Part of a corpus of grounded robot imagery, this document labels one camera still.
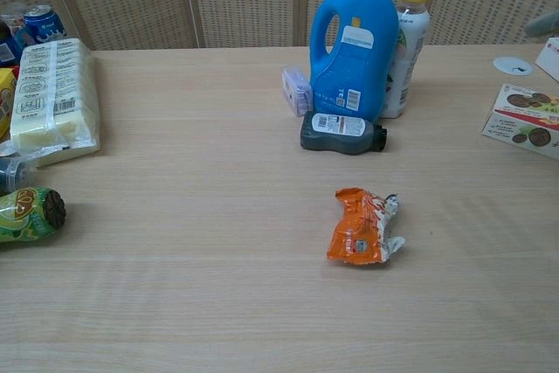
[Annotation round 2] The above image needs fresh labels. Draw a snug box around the orange snack packet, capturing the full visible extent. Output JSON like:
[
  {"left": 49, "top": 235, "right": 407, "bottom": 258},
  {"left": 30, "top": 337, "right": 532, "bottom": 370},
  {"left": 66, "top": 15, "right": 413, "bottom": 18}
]
[{"left": 327, "top": 187, "right": 406, "bottom": 267}]

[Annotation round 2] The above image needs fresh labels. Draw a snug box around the yellow box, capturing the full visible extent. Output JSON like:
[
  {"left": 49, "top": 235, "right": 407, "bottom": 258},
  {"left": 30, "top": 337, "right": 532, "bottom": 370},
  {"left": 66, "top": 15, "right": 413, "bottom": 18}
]
[{"left": 0, "top": 66, "right": 20, "bottom": 139}]

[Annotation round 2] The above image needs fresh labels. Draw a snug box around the dark squeeze bottle white label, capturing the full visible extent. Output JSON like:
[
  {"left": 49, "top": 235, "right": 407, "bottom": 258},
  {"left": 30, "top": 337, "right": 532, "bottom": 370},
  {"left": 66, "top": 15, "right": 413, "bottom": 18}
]
[{"left": 300, "top": 110, "right": 389, "bottom": 156}]

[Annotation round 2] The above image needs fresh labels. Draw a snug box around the small clear plastic box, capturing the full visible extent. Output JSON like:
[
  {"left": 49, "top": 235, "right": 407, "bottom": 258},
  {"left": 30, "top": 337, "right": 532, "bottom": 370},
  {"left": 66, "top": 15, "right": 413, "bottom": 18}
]
[{"left": 281, "top": 65, "right": 314, "bottom": 118}]

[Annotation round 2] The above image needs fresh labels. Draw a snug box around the blue detergent jug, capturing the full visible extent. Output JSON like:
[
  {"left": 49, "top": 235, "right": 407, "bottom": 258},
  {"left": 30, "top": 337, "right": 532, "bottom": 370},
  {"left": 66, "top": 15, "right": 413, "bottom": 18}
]
[{"left": 309, "top": 0, "right": 400, "bottom": 122}]

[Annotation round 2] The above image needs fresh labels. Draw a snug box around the yellow-capped white drink bottle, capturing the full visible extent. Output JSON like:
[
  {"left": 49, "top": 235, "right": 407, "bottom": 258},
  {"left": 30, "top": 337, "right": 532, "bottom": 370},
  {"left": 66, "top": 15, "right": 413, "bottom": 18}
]
[{"left": 383, "top": 0, "right": 432, "bottom": 120}]

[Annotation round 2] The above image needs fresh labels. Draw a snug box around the pale yellow sponge pack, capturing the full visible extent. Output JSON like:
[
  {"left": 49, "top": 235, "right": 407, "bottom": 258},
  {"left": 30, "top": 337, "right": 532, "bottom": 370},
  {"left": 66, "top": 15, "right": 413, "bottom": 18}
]
[{"left": 9, "top": 38, "right": 101, "bottom": 169}]

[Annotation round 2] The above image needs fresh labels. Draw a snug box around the white cookie box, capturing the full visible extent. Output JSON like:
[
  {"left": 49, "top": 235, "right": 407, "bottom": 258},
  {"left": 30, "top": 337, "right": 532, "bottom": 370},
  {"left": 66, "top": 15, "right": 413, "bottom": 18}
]
[{"left": 481, "top": 82, "right": 559, "bottom": 160}]

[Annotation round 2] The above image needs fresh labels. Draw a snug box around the white round table grommet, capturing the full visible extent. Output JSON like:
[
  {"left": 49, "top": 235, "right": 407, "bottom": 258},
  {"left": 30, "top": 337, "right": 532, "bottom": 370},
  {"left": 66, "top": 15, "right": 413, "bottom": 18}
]
[{"left": 493, "top": 56, "right": 535, "bottom": 76}]

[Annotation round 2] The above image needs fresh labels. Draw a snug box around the green drink bottle brown cap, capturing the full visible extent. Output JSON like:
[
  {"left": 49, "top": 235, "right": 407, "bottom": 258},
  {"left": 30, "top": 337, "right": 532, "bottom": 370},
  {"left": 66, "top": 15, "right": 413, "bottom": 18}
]
[{"left": 0, "top": 186, "right": 67, "bottom": 245}]

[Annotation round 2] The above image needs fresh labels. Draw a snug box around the blue soda can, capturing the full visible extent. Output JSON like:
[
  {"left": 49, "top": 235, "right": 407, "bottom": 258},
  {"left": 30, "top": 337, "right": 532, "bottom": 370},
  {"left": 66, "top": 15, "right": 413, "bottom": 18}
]
[{"left": 23, "top": 4, "right": 67, "bottom": 46}]

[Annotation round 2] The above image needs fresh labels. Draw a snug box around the white box red print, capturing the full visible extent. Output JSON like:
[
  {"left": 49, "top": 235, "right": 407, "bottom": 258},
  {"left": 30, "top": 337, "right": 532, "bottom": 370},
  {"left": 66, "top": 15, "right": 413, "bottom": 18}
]
[{"left": 535, "top": 37, "right": 559, "bottom": 82}]

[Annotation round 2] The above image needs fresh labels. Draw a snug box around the dark blue drink bottle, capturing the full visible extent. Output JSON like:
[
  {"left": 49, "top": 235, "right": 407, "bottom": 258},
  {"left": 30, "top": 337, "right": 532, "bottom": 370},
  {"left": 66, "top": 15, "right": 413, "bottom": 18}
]
[{"left": 0, "top": 18, "right": 23, "bottom": 67}]

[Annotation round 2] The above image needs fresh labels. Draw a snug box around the grey plush object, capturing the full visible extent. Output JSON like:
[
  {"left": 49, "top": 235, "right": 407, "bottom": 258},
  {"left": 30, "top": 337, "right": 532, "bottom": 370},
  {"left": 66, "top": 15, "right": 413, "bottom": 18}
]
[{"left": 524, "top": 9, "right": 559, "bottom": 38}]

